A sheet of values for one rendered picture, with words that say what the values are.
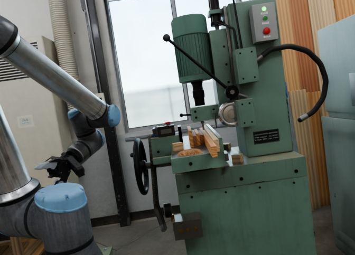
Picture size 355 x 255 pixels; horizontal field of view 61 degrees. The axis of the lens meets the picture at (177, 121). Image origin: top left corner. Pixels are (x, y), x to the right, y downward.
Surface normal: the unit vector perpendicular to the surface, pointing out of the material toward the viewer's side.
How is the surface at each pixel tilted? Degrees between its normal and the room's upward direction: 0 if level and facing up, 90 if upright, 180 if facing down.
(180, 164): 90
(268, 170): 90
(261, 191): 90
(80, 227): 91
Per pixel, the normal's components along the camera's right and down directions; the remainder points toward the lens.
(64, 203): 0.47, -0.06
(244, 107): -0.01, 0.08
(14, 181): 0.62, 0.10
